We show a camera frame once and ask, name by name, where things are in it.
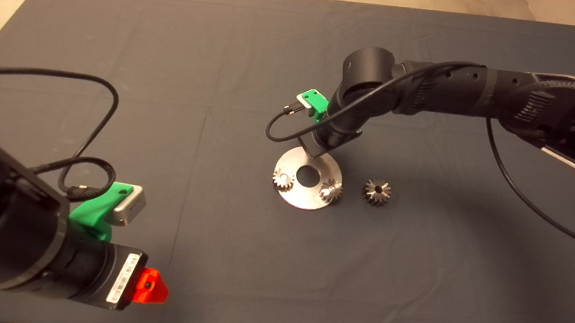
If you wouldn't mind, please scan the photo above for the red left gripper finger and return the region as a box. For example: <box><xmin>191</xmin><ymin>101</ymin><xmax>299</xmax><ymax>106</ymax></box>
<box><xmin>132</xmin><ymin>264</ymin><xmax>172</xmax><ymax>304</ymax></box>

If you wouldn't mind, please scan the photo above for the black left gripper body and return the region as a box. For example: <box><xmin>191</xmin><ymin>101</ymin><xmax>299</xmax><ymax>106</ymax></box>
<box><xmin>51</xmin><ymin>232</ymin><xmax>150</xmax><ymax>311</ymax></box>

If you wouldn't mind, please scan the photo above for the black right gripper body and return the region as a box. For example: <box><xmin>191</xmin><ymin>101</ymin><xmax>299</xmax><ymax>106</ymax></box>
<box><xmin>309</xmin><ymin>121</ymin><xmax>364</xmax><ymax>161</ymax></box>

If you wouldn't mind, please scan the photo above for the large steel gear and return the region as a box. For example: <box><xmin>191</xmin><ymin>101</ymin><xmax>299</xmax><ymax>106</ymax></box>
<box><xmin>360</xmin><ymin>177</ymin><xmax>393</xmax><ymax>208</ymax></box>

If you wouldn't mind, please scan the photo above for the small steel gear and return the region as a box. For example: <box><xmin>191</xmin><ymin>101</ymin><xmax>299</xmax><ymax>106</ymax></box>
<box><xmin>271</xmin><ymin>168</ymin><xmax>296</xmax><ymax>193</ymax></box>
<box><xmin>318</xmin><ymin>178</ymin><xmax>344</xmax><ymax>204</ymax></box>

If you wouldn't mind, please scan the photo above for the round metal plate with hole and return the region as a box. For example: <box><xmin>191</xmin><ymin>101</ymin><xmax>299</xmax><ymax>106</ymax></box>
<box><xmin>270</xmin><ymin>145</ymin><xmax>345</xmax><ymax>213</ymax></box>

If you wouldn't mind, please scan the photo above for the dark grey table cloth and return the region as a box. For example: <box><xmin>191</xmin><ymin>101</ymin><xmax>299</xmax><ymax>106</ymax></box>
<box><xmin>0</xmin><ymin>0</ymin><xmax>575</xmax><ymax>323</ymax></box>

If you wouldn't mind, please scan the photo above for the green right camera mount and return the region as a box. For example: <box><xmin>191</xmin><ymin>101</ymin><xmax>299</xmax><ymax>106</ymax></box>
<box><xmin>304</xmin><ymin>91</ymin><xmax>331</xmax><ymax>124</ymax></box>

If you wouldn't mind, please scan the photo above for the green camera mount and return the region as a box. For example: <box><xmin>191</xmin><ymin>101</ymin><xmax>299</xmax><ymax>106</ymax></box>
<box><xmin>67</xmin><ymin>177</ymin><xmax>134</xmax><ymax>242</ymax></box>
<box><xmin>304</xmin><ymin>91</ymin><xmax>331</xmax><ymax>124</ymax></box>

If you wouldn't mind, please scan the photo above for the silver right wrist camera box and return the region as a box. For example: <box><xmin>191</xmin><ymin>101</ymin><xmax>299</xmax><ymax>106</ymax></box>
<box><xmin>295</xmin><ymin>89</ymin><xmax>320</xmax><ymax>114</ymax></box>

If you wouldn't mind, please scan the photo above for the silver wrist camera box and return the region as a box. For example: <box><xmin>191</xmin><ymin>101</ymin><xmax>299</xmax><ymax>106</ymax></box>
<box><xmin>295</xmin><ymin>89</ymin><xmax>320</xmax><ymax>114</ymax></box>
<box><xmin>108</xmin><ymin>182</ymin><xmax>148</xmax><ymax>228</ymax></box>

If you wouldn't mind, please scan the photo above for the green left camera mount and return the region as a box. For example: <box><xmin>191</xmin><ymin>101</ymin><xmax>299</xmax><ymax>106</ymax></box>
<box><xmin>67</xmin><ymin>177</ymin><xmax>134</xmax><ymax>242</ymax></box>

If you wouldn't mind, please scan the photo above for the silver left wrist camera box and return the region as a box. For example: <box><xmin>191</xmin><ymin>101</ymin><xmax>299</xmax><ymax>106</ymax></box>
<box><xmin>108</xmin><ymin>182</ymin><xmax>148</xmax><ymax>228</ymax></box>

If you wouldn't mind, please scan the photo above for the black left camera cable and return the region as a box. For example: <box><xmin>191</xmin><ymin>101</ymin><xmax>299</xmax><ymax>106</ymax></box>
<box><xmin>0</xmin><ymin>64</ymin><xmax>126</xmax><ymax>204</ymax></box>

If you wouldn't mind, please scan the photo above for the black camera cable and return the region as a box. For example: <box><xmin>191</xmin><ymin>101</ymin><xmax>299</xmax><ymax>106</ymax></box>
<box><xmin>0</xmin><ymin>64</ymin><xmax>126</xmax><ymax>204</ymax></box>
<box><xmin>258</xmin><ymin>45</ymin><xmax>575</xmax><ymax>254</ymax></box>

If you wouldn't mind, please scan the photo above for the black right camera cable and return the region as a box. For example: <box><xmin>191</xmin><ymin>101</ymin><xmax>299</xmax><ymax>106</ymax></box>
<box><xmin>258</xmin><ymin>45</ymin><xmax>575</xmax><ymax>254</ymax></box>

